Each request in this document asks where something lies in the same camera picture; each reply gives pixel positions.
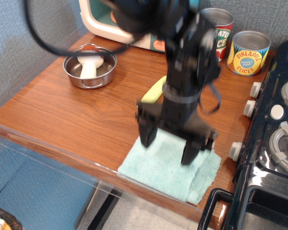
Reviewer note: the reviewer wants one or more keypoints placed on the white stove knob lower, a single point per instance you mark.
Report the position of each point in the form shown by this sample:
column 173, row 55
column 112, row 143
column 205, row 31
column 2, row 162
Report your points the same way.
column 235, row 150

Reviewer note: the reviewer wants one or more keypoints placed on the light blue cloth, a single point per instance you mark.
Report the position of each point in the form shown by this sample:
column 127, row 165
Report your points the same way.
column 159, row 167

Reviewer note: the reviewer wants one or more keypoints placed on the tomato sauce can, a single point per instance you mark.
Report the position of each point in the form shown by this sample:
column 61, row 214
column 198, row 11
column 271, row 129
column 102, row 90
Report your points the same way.
column 223, row 21

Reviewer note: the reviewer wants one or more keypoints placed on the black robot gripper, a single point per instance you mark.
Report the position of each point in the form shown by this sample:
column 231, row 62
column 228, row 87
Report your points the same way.
column 180, row 118

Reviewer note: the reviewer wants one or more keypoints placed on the white round stove button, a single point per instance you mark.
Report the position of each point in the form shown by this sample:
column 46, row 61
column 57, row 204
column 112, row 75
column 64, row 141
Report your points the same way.
column 277, row 112

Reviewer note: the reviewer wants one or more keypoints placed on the plush white brown mushroom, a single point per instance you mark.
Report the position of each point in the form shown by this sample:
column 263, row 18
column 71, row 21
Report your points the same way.
column 90, row 64

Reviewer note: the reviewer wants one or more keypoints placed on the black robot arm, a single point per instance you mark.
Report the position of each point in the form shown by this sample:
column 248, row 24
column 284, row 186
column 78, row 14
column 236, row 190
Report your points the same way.
column 190, row 47

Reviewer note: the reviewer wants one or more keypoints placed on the white stove knob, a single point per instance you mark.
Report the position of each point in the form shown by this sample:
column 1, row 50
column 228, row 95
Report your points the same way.
column 249, row 108
column 255, row 89
column 235, row 150

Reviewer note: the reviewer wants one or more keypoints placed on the pineapple slices can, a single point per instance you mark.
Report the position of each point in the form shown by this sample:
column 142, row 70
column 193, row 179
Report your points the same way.
column 248, row 52

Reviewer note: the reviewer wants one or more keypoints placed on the grey stove burner lower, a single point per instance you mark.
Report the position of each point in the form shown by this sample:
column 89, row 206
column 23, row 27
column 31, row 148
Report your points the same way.
column 278, row 146

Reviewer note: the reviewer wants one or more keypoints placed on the stainless steel pan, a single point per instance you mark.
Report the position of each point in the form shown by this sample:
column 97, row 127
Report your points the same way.
column 104, row 74

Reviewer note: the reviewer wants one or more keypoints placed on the spoon with yellow-green handle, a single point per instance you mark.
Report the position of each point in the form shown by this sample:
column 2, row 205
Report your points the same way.
column 154, row 93

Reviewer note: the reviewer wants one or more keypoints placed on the black toy stove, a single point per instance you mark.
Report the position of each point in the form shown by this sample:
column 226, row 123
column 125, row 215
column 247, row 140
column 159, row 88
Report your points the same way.
column 259, row 200

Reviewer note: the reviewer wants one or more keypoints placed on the orange object bottom left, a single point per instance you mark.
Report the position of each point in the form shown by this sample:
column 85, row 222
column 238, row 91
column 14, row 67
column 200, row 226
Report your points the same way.
column 6, row 227

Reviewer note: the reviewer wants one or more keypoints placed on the white stove knob upper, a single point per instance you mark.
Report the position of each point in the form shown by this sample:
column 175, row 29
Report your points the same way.
column 255, row 89

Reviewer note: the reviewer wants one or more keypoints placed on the teal toy microwave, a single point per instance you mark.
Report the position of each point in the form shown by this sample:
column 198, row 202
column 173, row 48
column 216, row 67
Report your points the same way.
column 98, row 18

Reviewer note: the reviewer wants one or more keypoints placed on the white stove knob middle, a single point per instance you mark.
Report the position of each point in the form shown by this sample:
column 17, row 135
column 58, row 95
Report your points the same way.
column 249, row 108

